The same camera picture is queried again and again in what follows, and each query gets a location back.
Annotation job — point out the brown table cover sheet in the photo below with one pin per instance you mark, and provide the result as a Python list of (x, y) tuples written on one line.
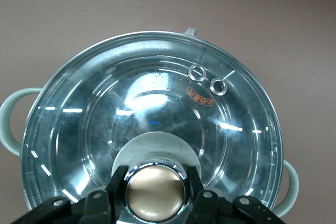
[(52, 11)]

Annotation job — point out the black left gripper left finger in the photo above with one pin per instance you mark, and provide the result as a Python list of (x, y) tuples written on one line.
[(78, 208)]

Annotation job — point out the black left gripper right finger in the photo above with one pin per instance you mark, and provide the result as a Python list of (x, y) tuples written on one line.
[(223, 208)]

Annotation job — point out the glass lid with gold knob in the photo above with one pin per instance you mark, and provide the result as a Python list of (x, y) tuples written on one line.
[(157, 98)]

